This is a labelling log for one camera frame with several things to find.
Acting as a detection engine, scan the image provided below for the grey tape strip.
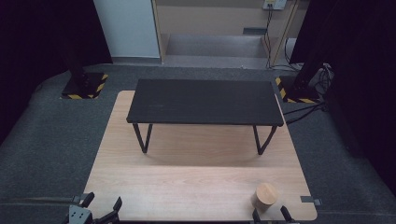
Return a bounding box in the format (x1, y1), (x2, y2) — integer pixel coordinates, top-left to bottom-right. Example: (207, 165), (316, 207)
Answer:
(70, 193), (90, 204)
(300, 195), (323, 207)

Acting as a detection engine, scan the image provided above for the white panel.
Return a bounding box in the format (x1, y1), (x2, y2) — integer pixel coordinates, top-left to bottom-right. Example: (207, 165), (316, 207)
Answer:
(92, 0), (162, 59)

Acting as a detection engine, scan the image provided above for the white power strip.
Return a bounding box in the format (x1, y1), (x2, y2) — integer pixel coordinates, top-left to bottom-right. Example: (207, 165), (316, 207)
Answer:
(262, 0), (288, 11)

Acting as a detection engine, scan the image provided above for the black stand with striped base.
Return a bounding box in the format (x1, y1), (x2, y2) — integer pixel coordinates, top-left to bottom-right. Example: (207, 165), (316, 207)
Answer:
(59, 52), (109, 101)
(275, 59), (328, 105)

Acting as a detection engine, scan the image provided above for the wooden cylinder block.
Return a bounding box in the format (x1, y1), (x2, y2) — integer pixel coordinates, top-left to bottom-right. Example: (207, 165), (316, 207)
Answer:
(250, 182), (279, 215)

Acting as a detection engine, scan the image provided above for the black curtain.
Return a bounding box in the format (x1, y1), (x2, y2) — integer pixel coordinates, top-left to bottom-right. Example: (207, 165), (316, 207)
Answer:
(289, 0), (396, 197)
(0, 0), (114, 145)

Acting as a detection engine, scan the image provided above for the black cable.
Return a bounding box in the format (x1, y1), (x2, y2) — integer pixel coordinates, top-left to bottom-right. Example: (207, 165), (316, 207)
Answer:
(262, 8), (300, 72)

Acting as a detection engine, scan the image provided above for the black low shelf table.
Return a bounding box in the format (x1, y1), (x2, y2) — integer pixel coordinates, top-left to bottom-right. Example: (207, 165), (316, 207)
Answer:
(125, 77), (285, 156)

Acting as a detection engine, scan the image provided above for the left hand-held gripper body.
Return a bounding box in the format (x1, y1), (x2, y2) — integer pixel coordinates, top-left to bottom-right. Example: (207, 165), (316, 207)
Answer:
(66, 204), (94, 224)

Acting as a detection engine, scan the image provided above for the bundle of black cables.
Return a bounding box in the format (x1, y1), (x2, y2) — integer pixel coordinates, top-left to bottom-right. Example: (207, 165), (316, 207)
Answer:
(282, 63), (335, 126)

